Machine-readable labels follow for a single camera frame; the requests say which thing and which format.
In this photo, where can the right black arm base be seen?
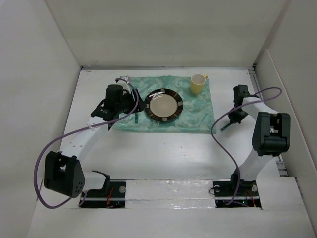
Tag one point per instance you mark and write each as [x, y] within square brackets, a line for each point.
[232, 193]

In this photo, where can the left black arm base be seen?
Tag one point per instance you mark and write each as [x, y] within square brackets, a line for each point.
[110, 198]

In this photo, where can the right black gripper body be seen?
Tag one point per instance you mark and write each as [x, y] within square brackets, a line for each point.
[237, 115]

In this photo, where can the dark rimmed beige plate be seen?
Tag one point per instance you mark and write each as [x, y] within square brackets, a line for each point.
[163, 105]

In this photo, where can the yellow ceramic mug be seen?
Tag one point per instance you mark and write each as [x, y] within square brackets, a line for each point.
[197, 83]

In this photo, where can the green patterned cloth napkin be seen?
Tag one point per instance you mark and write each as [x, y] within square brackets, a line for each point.
[197, 115]

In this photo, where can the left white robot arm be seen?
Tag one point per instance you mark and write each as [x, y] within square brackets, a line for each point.
[63, 169]

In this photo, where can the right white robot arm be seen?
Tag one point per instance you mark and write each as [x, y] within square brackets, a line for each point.
[271, 135]

